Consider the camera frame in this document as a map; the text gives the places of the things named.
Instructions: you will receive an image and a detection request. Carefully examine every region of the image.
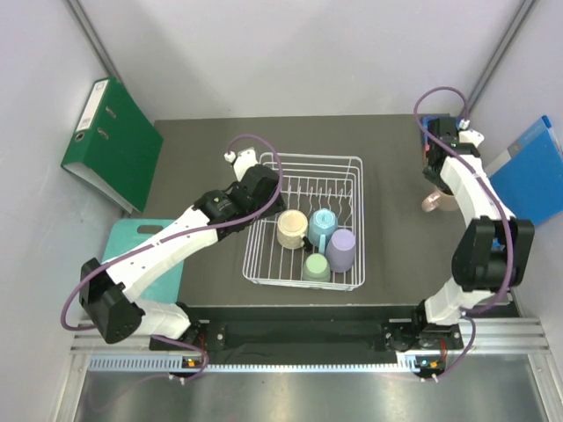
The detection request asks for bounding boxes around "cream ceramic mug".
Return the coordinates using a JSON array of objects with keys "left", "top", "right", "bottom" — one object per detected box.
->
[{"left": 276, "top": 209, "right": 308, "bottom": 250}]

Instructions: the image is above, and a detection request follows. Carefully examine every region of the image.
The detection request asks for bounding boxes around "clear pink glass mug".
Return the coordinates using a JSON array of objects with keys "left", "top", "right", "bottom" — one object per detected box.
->
[{"left": 421, "top": 188, "right": 458, "bottom": 213}]

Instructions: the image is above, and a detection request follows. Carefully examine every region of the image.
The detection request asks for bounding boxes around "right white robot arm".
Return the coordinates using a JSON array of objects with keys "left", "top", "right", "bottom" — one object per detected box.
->
[{"left": 410, "top": 116, "right": 535, "bottom": 348}]

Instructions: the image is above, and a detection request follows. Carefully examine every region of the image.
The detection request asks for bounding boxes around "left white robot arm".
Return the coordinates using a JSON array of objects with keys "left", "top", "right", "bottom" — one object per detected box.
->
[{"left": 79, "top": 164, "right": 286, "bottom": 349}]

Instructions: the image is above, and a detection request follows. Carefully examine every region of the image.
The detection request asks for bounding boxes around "Jane Eyre paperback book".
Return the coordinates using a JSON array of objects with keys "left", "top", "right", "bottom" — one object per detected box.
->
[{"left": 420, "top": 114, "right": 458, "bottom": 142}]

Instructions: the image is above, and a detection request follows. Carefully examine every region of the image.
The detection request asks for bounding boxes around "light blue mug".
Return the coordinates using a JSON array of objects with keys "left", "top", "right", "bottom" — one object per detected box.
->
[{"left": 307, "top": 208, "right": 338, "bottom": 255}]

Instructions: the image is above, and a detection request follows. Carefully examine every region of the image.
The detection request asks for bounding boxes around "blue plastic folder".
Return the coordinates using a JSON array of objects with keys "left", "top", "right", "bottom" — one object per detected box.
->
[{"left": 486, "top": 115, "right": 562, "bottom": 226}]

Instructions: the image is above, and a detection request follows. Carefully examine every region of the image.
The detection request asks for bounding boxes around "green cup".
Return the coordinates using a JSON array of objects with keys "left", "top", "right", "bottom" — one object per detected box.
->
[{"left": 303, "top": 253, "right": 331, "bottom": 282}]

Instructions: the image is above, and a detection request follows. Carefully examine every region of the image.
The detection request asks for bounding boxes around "purple cup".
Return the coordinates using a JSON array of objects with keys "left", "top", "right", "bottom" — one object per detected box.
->
[{"left": 325, "top": 229, "right": 356, "bottom": 273}]

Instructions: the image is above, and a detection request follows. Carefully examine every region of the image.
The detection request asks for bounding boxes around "teal cutting board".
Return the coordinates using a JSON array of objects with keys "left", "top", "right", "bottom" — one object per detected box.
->
[{"left": 102, "top": 218, "right": 184, "bottom": 304}]

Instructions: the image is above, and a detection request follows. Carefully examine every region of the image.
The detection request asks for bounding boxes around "green lever arch binder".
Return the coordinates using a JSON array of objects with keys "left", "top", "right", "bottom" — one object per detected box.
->
[{"left": 61, "top": 76, "right": 163, "bottom": 213}]

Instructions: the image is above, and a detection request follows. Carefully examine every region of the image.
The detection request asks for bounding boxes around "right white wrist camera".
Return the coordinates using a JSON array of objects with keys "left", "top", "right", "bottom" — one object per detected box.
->
[{"left": 458, "top": 119, "right": 485, "bottom": 148}]

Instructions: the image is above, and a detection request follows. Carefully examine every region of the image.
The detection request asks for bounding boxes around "white wire dish rack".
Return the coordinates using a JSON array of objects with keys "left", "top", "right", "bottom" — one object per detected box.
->
[{"left": 242, "top": 153, "right": 366, "bottom": 292}]

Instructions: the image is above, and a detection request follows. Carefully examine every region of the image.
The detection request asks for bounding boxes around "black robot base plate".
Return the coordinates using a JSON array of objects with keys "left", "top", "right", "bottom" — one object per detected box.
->
[{"left": 178, "top": 305, "right": 464, "bottom": 365}]

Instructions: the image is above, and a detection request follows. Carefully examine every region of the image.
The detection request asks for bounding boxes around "grey slotted cable duct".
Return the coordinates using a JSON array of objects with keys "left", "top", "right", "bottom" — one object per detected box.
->
[{"left": 88, "top": 354, "right": 439, "bottom": 373}]

